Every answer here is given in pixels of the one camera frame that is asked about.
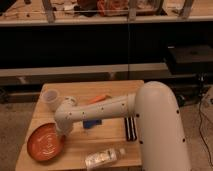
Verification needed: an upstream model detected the black striped rectangular object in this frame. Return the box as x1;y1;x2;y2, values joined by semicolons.
124;117;137;141

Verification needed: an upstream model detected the orange clutter on shelf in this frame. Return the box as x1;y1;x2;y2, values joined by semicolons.
77;0;128;17

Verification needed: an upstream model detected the clear plastic bottle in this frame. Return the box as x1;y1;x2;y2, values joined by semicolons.
85;148;126;170

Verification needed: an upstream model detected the translucent plastic cup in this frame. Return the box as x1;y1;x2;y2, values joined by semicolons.
41;89;61;112

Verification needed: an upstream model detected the long wooden shelf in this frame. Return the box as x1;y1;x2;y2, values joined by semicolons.
0;0;213;27

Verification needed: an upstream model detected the black cable on floor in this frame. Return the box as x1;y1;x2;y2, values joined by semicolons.
198;99;213;168

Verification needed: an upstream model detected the orange carrot toy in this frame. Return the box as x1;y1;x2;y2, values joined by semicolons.
89;95;110;104

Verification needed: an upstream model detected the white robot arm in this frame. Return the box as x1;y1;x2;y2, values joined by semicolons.
54;81;192;171

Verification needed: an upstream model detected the blue small object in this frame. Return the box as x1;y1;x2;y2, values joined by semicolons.
83;120;102;129

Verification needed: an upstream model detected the orange ceramic bowl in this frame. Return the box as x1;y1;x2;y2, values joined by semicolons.
27;123;65;162

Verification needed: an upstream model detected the black box on shelf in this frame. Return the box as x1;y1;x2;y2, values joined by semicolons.
165;45;213;74

